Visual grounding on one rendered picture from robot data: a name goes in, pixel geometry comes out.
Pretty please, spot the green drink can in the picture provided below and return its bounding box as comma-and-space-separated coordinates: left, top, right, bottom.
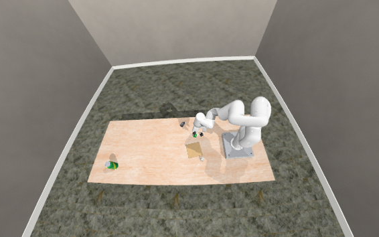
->
105, 161, 119, 169

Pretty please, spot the tan square mat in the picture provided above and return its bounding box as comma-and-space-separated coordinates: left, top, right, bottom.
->
186, 142, 202, 158

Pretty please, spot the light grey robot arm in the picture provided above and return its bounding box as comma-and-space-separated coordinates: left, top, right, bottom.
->
194, 96, 271, 150

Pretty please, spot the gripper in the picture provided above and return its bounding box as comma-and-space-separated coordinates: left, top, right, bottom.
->
192, 126, 199, 135

